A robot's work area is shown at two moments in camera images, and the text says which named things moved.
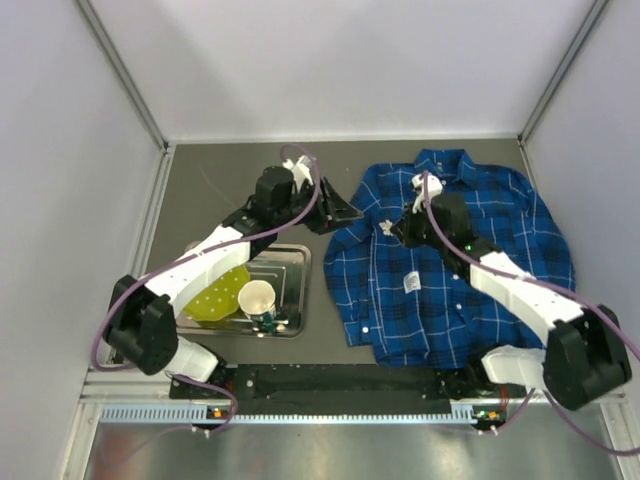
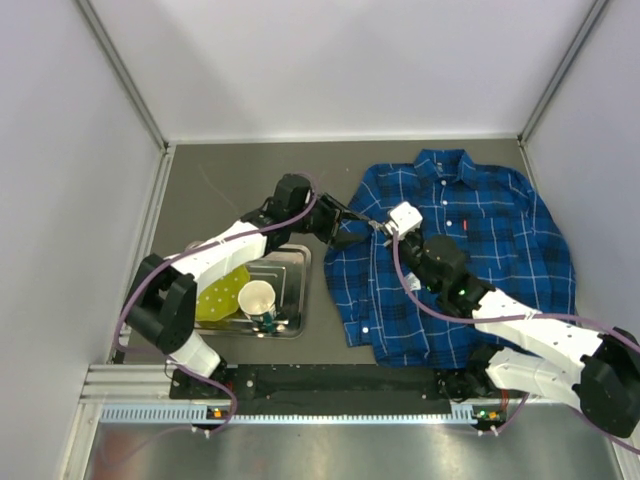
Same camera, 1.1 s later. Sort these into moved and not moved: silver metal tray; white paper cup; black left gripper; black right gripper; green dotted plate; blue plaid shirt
Moved: black left gripper; black right gripper
Not moved: silver metal tray; white paper cup; blue plaid shirt; green dotted plate
